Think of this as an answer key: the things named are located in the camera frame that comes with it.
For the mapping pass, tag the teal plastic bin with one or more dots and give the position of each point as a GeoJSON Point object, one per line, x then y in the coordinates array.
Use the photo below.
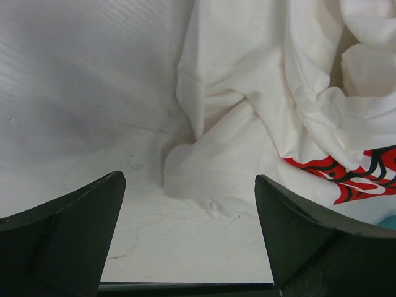
{"type": "Point", "coordinates": [389, 222]}

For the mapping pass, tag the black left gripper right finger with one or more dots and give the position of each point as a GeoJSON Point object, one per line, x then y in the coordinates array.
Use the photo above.
{"type": "Point", "coordinates": [314, 251]}

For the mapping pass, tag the white t-shirt red print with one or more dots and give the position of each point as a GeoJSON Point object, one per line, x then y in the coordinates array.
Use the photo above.
{"type": "Point", "coordinates": [302, 92]}

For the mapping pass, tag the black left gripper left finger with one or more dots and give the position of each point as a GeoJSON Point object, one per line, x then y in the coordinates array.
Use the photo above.
{"type": "Point", "coordinates": [59, 248]}

